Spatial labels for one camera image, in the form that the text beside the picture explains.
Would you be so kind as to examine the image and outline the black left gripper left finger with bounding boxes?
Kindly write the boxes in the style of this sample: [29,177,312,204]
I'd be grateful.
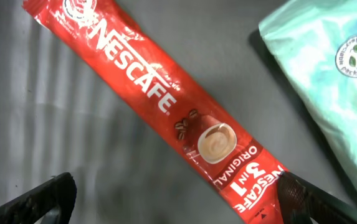
[0,172,77,224]

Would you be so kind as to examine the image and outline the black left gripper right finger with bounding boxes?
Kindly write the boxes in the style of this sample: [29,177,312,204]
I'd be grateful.
[277,171,357,224]

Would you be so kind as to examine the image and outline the mint green tissue pack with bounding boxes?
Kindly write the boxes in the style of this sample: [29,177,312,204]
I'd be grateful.
[259,0,357,190]

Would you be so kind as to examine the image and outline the red Nescafe coffee stick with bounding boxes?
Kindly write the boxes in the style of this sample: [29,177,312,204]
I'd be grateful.
[22,0,285,223]

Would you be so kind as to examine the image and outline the grey plastic shopping basket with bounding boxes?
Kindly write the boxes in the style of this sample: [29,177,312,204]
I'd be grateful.
[0,0,357,223]

